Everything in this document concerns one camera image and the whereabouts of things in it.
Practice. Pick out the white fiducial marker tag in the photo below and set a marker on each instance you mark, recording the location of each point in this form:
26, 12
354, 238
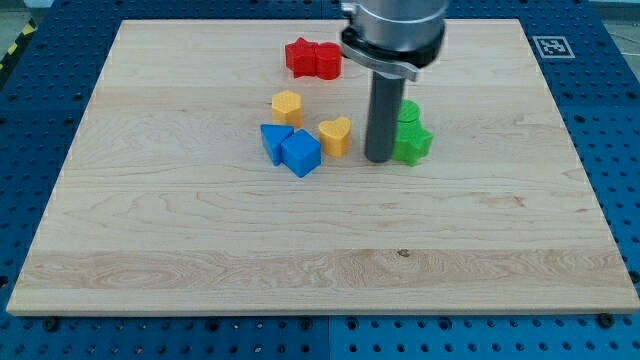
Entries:
553, 47

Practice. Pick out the yellow heart block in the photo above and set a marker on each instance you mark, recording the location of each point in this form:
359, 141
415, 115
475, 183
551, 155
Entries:
334, 136

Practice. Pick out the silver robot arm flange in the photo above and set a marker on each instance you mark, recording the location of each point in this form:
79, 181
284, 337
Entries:
397, 38

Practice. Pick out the blue triangle block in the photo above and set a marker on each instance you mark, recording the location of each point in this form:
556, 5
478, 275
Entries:
273, 135

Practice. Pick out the green cylinder block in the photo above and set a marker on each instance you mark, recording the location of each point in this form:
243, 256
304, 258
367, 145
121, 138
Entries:
409, 111

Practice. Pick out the red star block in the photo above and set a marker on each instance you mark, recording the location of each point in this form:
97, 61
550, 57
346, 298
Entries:
300, 57

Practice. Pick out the yellow hexagon block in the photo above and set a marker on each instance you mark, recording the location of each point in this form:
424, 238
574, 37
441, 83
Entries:
287, 109

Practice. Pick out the blue cube block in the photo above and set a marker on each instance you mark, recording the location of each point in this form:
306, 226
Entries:
301, 153

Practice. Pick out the wooden board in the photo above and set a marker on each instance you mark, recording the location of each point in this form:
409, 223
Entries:
168, 204

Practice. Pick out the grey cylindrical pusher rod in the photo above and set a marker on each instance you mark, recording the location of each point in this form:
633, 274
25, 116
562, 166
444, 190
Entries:
386, 95

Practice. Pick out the red cylinder block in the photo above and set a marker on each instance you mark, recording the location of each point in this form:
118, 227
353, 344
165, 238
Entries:
328, 60

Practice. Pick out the green star block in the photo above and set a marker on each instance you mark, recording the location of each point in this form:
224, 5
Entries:
412, 142

